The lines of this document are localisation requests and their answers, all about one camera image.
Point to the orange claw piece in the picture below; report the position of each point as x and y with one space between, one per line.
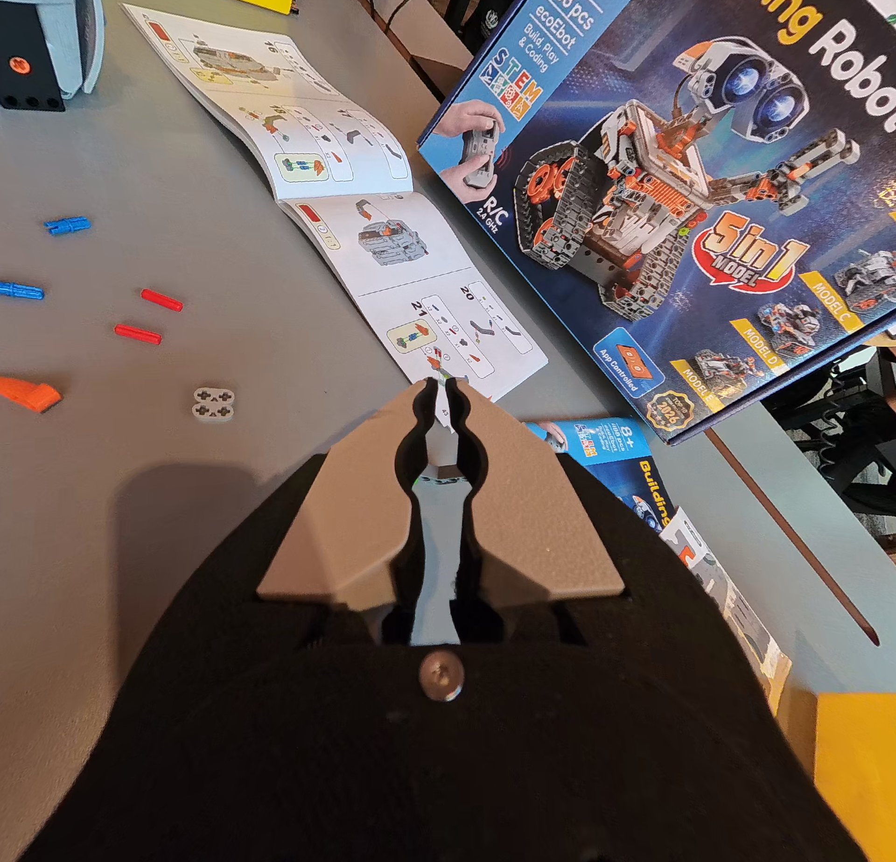
24 391

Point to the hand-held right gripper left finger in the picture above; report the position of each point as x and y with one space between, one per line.
336 526

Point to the orange sticker sheets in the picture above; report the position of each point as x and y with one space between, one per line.
735 610

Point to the open instruction booklet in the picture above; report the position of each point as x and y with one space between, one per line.
301 78

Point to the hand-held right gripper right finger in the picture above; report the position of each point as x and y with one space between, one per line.
546 526

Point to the blue axle pin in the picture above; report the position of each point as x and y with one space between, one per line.
68 226
21 291

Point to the red axle pin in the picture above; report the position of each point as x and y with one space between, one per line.
138 334
162 300

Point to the dark grey beam with pins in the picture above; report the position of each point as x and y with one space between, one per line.
441 471

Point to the black backpack with logo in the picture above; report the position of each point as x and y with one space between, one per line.
490 1

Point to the partly built robot model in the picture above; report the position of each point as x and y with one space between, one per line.
63 36

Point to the blue robot kit box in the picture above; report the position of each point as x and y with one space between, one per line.
560 71

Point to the blue manual booklet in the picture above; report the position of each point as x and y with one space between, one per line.
609 456

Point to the grey desk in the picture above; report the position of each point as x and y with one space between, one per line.
70 526

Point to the light grey cross-hole connector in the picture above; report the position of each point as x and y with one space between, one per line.
212 413
213 396

